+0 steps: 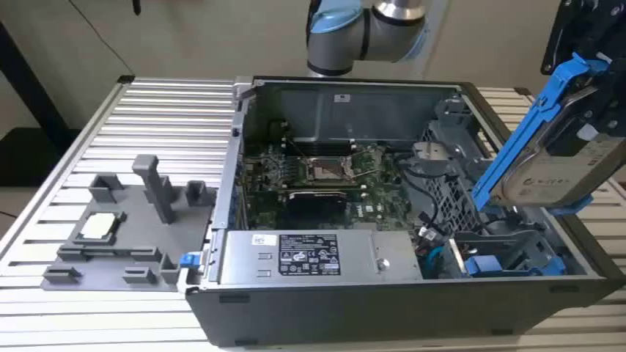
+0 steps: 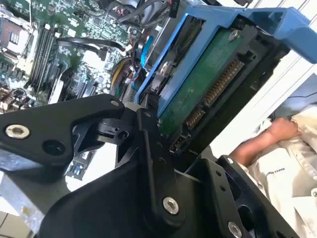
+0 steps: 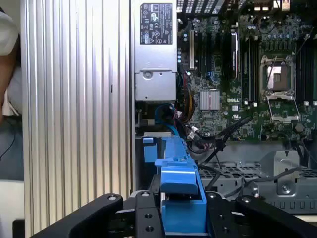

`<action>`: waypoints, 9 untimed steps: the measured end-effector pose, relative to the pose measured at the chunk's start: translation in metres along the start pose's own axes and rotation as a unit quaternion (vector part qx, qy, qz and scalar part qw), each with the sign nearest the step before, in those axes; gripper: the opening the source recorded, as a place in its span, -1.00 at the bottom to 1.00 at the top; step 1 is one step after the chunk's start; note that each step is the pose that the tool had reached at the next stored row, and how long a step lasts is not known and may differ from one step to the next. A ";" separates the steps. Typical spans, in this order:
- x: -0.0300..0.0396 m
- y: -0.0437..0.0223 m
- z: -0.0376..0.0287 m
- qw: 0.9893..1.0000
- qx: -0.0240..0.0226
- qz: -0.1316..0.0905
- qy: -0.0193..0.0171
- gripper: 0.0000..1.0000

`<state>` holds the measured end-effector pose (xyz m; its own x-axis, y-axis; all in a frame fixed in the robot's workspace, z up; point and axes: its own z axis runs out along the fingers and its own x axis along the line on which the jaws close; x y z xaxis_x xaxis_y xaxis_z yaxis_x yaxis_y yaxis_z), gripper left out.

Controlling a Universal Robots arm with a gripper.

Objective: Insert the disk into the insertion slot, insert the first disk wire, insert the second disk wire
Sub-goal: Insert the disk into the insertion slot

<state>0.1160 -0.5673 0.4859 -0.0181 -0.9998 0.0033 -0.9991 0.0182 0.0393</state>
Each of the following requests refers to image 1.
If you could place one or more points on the hard disk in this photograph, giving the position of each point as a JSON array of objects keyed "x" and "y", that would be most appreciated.
[{"x": 533, "y": 176}]

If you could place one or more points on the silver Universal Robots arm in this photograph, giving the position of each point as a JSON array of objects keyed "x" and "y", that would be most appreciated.
[{"x": 339, "y": 47}]

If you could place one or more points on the black RAM slot row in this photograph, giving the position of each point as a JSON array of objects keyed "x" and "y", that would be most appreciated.
[{"x": 321, "y": 147}]

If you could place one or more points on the blue disk carrier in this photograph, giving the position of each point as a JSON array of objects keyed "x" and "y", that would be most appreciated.
[{"x": 483, "y": 264}]

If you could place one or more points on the black table corner cap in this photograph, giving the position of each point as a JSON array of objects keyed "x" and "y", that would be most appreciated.
[
  {"x": 126, "y": 78},
  {"x": 523, "y": 91}
]

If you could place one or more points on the grey metal drive cage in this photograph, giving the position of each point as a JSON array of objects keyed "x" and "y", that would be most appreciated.
[{"x": 440, "y": 190}]

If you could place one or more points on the green motherboard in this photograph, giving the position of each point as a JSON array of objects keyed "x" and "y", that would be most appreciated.
[{"x": 387, "y": 205}]

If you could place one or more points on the CPU socket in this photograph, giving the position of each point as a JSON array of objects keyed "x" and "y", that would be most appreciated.
[{"x": 325, "y": 170}]

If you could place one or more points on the thin metal locking lever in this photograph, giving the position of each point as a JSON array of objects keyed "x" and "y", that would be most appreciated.
[{"x": 296, "y": 147}]

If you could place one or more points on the black graphics card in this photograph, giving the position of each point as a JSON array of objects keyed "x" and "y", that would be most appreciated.
[{"x": 316, "y": 209}]

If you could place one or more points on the black power supply label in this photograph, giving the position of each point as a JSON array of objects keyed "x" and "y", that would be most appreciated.
[{"x": 309, "y": 256}]

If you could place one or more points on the white barcode sticker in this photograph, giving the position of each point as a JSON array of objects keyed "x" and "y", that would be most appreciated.
[{"x": 265, "y": 240}]

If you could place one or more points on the black open PC case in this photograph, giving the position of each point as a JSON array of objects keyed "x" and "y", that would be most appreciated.
[{"x": 372, "y": 315}]

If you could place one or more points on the grey power supply unit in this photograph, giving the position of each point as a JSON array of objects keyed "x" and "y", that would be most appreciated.
[{"x": 245, "y": 260}]

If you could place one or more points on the small black hanging object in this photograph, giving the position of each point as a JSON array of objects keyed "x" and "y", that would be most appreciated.
[{"x": 137, "y": 7}]

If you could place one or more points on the blue case latch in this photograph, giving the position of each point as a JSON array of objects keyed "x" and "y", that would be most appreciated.
[{"x": 189, "y": 260}]

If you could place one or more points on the grey parts rack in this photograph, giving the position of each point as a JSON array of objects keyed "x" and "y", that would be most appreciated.
[{"x": 142, "y": 242}]

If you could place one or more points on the silver CPU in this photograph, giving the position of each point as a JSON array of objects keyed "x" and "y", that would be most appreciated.
[{"x": 101, "y": 224}]

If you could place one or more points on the black metal stand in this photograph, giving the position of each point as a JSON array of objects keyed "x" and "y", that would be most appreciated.
[{"x": 34, "y": 157}]

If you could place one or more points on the silver metal bracket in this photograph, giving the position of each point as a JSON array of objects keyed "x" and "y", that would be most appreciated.
[{"x": 431, "y": 151}]

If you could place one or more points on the white case wall sticker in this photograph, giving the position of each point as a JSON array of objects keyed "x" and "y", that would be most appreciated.
[{"x": 343, "y": 98}]

